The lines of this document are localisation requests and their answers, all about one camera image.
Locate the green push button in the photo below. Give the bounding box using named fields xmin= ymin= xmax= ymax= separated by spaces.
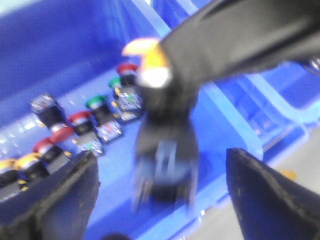
xmin=108 ymin=75 xmax=143 ymax=123
xmin=85 ymin=95 xmax=123 ymax=143

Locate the large blue crate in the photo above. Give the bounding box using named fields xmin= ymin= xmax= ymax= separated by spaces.
xmin=0 ymin=0 xmax=263 ymax=240
xmin=151 ymin=0 xmax=320 ymax=151

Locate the yellow push button switch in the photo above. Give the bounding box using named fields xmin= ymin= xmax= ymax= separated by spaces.
xmin=121 ymin=37 xmax=201 ymax=211

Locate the large blue crate right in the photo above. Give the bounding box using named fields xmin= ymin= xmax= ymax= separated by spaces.
xmin=151 ymin=0 xmax=320 ymax=151

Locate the yellow push button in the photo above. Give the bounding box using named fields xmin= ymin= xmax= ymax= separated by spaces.
xmin=14 ymin=152 xmax=50 ymax=184
xmin=0 ymin=158 xmax=23 ymax=201

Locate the large blue crate left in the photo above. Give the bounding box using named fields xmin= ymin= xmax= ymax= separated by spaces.
xmin=0 ymin=0 xmax=263 ymax=240

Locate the red push button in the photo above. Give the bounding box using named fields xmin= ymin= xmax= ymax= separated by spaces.
xmin=67 ymin=110 xmax=105 ymax=157
xmin=32 ymin=137 xmax=71 ymax=174
xmin=116 ymin=62 xmax=139 ymax=86

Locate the yellow push button right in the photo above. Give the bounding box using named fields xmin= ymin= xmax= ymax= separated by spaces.
xmin=14 ymin=152 xmax=50 ymax=184

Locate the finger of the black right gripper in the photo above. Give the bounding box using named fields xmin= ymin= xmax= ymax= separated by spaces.
xmin=159 ymin=0 xmax=320 ymax=86

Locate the green push button near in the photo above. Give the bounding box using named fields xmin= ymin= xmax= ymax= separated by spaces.
xmin=85 ymin=95 xmax=123 ymax=143

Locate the red push button middle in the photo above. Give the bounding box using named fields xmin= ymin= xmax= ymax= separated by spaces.
xmin=67 ymin=110 xmax=105 ymax=157

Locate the yellow push button left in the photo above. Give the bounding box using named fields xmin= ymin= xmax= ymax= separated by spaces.
xmin=0 ymin=158 xmax=23 ymax=201

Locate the red mushroom button upturned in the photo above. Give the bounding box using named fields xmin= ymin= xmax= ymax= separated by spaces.
xmin=30 ymin=93 xmax=74 ymax=143

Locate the green push button far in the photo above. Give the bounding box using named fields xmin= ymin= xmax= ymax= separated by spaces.
xmin=108 ymin=75 xmax=143 ymax=123

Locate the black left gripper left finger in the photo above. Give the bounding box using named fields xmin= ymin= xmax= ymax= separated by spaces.
xmin=0 ymin=151 xmax=100 ymax=240

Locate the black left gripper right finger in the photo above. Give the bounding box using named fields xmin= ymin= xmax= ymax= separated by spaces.
xmin=226 ymin=148 xmax=320 ymax=240

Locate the red push button far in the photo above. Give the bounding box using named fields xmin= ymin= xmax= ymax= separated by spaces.
xmin=116 ymin=62 xmax=139 ymax=86

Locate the red push button near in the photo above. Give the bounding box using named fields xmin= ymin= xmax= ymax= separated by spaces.
xmin=32 ymin=137 xmax=71 ymax=174

